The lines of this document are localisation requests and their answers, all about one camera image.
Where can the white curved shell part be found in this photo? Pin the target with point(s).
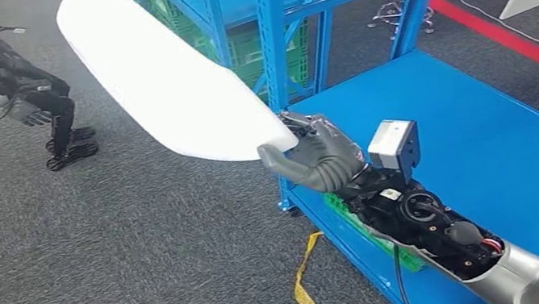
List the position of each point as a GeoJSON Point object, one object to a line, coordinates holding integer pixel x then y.
{"type": "Point", "coordinates": [166, 80]}

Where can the blue metal shelf rack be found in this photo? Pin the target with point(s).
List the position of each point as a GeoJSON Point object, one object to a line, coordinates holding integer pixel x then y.
{"type": "Point", "coordinates": [240, 4]}
{"type": "Point", "coordinates": [463, 142]}

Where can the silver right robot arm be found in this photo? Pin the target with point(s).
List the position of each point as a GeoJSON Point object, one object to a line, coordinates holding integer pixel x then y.
{"type": "Point", "coordinates": [421, 219]}

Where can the standing robot grey hand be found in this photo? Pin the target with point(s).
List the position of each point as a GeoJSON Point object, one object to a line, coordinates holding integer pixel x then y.
{"type": "Point", "coordinates": [31, 114]}

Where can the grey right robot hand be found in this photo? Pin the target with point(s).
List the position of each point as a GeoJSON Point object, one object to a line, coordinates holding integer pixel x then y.
{"type": "Point", "coordinates": [327, 158]}

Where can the black caster wheel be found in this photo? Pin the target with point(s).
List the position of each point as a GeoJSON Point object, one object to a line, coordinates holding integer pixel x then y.
{"type": "Point", "coordinates": [294, 211]}

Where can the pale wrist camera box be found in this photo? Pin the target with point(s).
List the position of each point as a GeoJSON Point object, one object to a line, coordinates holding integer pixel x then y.
{"type": "Point", "coordinates": [390, 145]}

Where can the standing robot black foot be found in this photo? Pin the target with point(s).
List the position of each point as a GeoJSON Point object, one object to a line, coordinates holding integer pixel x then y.
{"type": "Point", "coordinates": [75, 137]}
{"type": "Point", "coordinates": [75, 155]}

